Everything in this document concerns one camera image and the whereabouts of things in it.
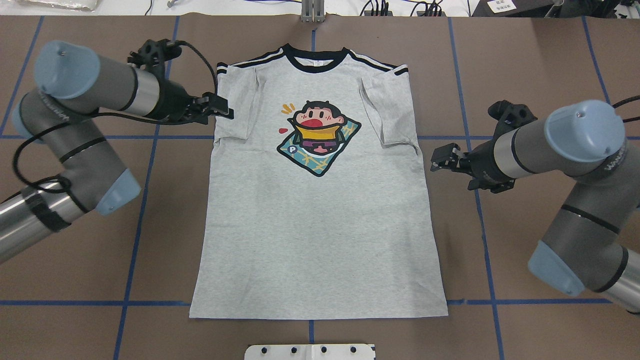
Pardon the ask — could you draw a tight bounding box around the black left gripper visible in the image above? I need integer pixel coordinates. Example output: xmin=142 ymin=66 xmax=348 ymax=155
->
xmin=152 ymin=82 xmax=234 ymax=125

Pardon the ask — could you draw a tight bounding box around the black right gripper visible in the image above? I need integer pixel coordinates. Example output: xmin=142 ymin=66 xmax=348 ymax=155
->
xmin=430 ymin=142 xmax=515 ymax=194

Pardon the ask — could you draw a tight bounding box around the grey cartoon print t-shirt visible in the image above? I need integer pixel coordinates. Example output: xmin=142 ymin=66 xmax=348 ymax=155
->
xmin=189 ymin=44 xmax=448 ymax=321

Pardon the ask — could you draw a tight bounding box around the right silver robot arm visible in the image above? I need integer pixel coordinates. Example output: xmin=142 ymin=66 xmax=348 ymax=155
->
xmin=430 ymin=99 xmax=640 ymax=316

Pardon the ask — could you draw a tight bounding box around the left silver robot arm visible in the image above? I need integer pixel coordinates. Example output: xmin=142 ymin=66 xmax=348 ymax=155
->
xmin=0 ymin=39 xmax=234 ymax=263

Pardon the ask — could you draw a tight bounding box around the clear plastic bag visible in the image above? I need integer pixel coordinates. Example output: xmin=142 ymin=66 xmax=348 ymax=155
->
xmin=16 ymin=0 xmax=101 ymax=12

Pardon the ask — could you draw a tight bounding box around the brown paper table cover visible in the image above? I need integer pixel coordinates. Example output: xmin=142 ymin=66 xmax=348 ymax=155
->
xmin=0 ymin=15 xmax=640 ymax=360

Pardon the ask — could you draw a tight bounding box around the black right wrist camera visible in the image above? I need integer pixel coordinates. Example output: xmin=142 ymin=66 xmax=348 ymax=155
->
xmin=487 ymin=100 xmax=538 ymax=141

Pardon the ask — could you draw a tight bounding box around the aluminium frame post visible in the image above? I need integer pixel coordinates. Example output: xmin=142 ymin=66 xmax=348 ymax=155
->
xmin=300 ymin=0 xmax=326 ymax=23

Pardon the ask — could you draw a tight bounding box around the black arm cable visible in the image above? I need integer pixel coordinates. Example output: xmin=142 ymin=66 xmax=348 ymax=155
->
xmin=12 ymin=42 xmax=218 ymax=193

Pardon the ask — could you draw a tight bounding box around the white camera mast base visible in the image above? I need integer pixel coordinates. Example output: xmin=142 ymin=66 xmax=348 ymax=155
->
xmin=243 ymin=343 xmax=377 ymax=360

